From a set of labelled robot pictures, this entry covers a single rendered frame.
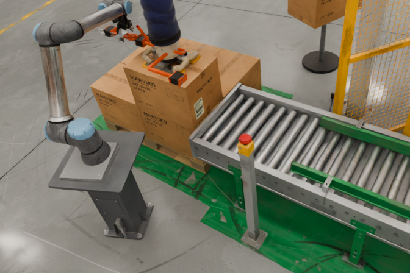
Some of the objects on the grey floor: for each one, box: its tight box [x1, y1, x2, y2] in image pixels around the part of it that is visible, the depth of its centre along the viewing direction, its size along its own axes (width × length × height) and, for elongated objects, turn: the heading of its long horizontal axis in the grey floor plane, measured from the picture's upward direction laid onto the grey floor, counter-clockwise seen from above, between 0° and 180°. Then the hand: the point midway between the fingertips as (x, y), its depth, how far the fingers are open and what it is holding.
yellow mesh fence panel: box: [333, 0, 410, 133], centre depth 249 cm, size 87×10×210 cm, turn 115°
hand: (125, 36), depth 294 cm, fingers open, 14 cm apart
